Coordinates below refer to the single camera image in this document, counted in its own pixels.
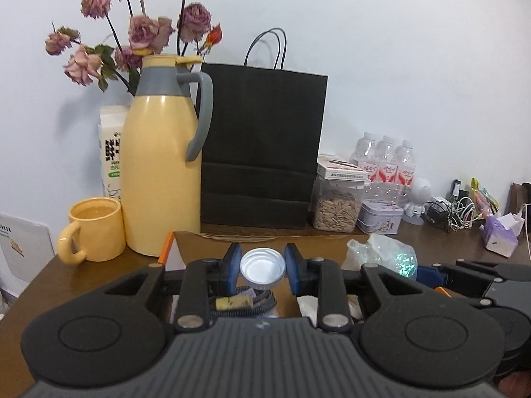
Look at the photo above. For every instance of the woven straw mat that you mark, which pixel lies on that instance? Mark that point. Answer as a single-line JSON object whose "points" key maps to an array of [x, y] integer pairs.
{"points": [[249, 236]]}

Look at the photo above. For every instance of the white booklet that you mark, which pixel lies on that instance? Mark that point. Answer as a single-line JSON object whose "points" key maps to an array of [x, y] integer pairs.
{"points": [[25, 248]]}

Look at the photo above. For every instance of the silver round jar lid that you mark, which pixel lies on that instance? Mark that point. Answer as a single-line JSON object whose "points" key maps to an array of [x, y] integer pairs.
{"points": [[262, 267]]}

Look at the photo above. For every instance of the white crumpled tissue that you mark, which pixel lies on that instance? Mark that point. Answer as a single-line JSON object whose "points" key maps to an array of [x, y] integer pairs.
{"points": [[307, 306]]}

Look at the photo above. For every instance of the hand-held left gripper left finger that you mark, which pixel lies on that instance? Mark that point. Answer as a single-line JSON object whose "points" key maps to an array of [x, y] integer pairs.
{"points": [[232, 265]]}

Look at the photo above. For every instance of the clear plastic bag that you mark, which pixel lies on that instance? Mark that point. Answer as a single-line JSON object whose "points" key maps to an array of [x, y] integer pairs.
{"points": [[373, 253]]}

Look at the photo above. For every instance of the colourful snack packets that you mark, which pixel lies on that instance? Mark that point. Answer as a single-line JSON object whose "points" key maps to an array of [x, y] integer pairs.
{"points": [[483, 199]]}

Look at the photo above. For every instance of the white milk carton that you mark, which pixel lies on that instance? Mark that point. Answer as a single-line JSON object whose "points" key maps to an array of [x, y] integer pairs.
{"points": [[112, 153]]}

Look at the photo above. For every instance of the clear container of seeds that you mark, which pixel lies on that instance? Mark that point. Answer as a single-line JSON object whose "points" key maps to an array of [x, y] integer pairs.
{"points": [[336, 211]]}

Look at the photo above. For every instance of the white printed tin box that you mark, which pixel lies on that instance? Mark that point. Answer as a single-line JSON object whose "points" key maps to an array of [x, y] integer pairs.
{"points": [[379, 217]]}

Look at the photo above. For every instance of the purple tissue pack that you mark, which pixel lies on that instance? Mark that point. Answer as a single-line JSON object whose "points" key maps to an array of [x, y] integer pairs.
{"points": [[498, 238]]}

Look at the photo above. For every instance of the white robot-shaped speaker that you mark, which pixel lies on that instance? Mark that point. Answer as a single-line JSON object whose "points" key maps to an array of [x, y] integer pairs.
{"points": [[421, 192]]}

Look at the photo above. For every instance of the small dark bottle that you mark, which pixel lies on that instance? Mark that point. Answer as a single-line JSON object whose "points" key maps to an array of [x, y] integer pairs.
{"points": [[456, 188]]}

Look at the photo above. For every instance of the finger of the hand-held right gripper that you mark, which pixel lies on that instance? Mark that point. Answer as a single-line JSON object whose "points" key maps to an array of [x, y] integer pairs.
{"points": [[427, 275]]}

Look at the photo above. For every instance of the black paper bag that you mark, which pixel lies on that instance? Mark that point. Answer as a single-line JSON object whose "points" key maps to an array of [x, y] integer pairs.
{"points": [[261, 132]]}

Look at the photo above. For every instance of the small white flat box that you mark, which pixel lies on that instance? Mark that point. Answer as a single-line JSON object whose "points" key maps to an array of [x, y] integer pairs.
{"points": [[340, 170]]}

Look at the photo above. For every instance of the bunch of dried pink roses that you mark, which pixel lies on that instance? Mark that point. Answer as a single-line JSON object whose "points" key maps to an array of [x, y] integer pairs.
{"points": [[145, 33]]}

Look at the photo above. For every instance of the white orange cardboard box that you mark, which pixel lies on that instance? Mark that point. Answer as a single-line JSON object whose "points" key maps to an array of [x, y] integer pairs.
{"points": [[199, 244]]}

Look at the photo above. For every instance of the yellow mug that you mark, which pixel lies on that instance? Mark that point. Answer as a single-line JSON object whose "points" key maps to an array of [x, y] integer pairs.
{"points": [[97, 236]]}

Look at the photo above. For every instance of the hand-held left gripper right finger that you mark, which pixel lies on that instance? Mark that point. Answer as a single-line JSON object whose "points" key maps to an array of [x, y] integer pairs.
{"points": [[292, 269]]}

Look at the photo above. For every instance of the clear water bottle red label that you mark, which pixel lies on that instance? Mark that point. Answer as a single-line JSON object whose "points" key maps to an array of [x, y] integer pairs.
{"points": [[365, 149], [405, 157], [386, 151]]}

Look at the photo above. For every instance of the dark brown box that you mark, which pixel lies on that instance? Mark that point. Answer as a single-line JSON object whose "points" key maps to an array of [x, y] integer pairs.
{"points": [[520, 195]]}

